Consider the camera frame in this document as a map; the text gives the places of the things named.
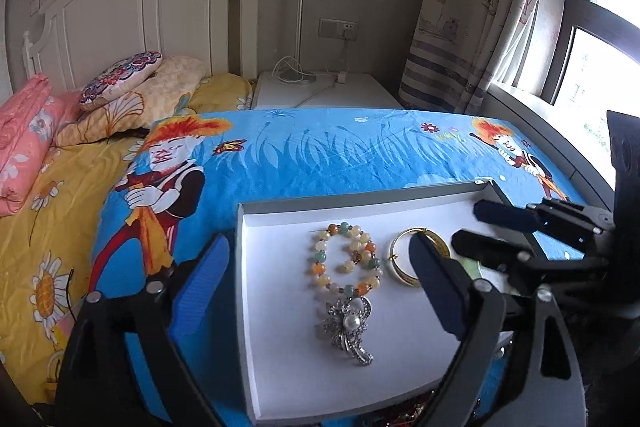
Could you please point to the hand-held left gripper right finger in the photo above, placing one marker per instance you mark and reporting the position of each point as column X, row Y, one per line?
column 436, row 284

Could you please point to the blue cartoon printed blanket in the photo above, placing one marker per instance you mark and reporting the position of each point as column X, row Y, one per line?
column 325, row 157

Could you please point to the pink folded quilt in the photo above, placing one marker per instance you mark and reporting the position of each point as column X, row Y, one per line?
column 25, row 142

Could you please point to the white jewelry tray grey rim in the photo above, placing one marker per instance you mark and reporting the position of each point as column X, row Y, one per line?
column 280, row 307

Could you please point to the white bed headboard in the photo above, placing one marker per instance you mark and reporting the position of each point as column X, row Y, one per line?
column 125, row 17

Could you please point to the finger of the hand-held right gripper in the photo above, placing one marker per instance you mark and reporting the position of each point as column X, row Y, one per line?
column 502, row 214
column 480, row 247

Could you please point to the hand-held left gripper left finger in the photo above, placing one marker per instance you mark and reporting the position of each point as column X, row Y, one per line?
column 200, row 279

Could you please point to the gold bangle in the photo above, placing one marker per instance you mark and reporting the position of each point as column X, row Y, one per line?
column 405, row 278

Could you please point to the silver pearl brooch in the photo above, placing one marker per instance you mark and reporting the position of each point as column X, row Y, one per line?
column 345, row 322

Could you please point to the dark framed window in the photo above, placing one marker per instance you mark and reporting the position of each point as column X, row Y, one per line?
column 595, row 72

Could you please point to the round embroidered cushion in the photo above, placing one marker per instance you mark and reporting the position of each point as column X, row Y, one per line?
column 120, row 77

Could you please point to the pale green bangle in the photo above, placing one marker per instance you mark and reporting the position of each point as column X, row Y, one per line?
column 470, row 268

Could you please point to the white nightstand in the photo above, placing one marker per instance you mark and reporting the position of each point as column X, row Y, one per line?
column 360, row 92

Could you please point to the slim pole desk lamp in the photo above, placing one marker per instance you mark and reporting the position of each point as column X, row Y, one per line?
column 301, row 17

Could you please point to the yellow floral bedsheet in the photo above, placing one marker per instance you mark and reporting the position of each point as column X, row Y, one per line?
column 75, row 187

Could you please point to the wall power socket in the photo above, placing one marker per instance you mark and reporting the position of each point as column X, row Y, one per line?
column 330, row 28

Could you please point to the printed striped curtain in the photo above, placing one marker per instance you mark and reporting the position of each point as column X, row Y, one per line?
column 475, row 7

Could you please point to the white charger plug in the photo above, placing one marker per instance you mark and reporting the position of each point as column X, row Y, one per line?
column 342, row 78

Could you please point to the yellow patterned pillow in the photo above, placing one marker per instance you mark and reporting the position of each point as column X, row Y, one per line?
column 165, row 92

